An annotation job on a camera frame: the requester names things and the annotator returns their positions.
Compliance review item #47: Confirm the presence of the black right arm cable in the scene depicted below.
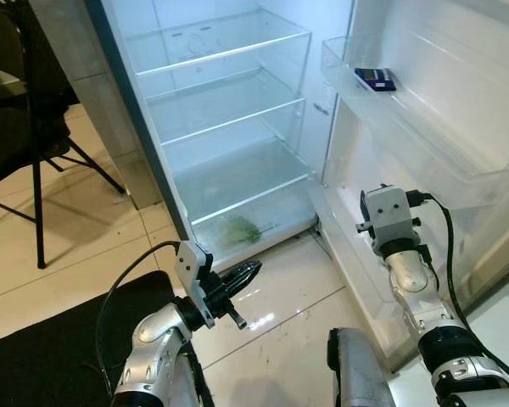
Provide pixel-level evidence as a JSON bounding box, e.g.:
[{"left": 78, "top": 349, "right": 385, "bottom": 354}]
[{"left": 405, "top": 191, "right": 509, "bottom": 396}]

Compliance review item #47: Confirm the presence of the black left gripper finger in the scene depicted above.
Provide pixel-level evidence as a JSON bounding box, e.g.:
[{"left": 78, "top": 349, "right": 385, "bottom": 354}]
[
  {"left": 225, "top": 268, "right": 264, "bottom": 297},
  {"left": 214, "top": 259, "right": 264, "bottom": 283}
]

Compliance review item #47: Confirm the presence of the black floor mat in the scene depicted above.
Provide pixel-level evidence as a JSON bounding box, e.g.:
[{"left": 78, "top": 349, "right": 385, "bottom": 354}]
[{"left": 0, "top": 271, "right": 184, "bottom": 407}]

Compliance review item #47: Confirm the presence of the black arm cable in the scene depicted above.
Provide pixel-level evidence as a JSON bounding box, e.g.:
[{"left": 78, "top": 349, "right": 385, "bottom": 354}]
[
  {"left": 405, "top": 191, "right": 509, "bottom": 396},
  {"left": 96, "top": 241, "right": 184, "bottom": 399}
]

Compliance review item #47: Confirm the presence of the clear glass fridge shelf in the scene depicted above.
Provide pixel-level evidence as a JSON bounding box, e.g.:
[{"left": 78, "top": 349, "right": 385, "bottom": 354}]
[
  {"left": 144, "top": 68, "right": 309, "bottom": 146},
  {"left": 123, "top": 8, "right": 314, "bottom": 78},
  {"left": 165, "top": 136, "right": 316, "bottom": 226}
]

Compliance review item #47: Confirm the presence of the small blue box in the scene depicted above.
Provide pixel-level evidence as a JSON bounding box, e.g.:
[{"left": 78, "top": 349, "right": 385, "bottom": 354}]
[{"left": 354, "top": 66, "right": 399, "bottom": 93}]

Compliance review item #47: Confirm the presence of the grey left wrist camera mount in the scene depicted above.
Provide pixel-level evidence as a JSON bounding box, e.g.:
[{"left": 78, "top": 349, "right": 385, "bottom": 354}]
[{"left": 174, "top": 240, "right": 215, "bottom": 329}]

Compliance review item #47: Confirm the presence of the green leafy vegetable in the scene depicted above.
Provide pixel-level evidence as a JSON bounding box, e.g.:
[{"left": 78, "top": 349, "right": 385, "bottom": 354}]
[{"left": 215, "top": 216, "right": 263, "bottom": 249}]

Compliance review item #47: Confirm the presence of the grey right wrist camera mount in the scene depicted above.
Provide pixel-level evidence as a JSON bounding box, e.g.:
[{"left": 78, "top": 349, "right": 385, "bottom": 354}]
[{"left": 361, "top": 185, "right": 422, "bottom": 252}]

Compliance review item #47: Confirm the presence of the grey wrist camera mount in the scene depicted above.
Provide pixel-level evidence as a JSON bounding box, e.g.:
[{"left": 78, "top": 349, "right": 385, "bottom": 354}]
[
  {"left": 174, "top": 240, "right": 215, "bottom": 329},
  {"left": 361, "top": 185, "right": 422, "bottom": 252}
]

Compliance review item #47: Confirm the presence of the silver fridge compartment door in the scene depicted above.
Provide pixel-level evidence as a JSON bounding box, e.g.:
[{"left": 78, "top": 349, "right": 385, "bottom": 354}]
[{"left": 309, "top": 0, "right": 509, "bottom": 376}]

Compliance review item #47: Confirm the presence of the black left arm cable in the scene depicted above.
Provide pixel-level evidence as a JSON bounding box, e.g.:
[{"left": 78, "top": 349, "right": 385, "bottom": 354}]
[{"left": 96, "top": 241, "right": 184, "bottom": 399}]

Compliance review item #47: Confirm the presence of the black folding chair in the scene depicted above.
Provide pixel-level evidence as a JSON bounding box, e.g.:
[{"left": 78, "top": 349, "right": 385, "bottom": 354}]
[{"left": 0, "top": 0, "right": 127, "bottom": 271}]

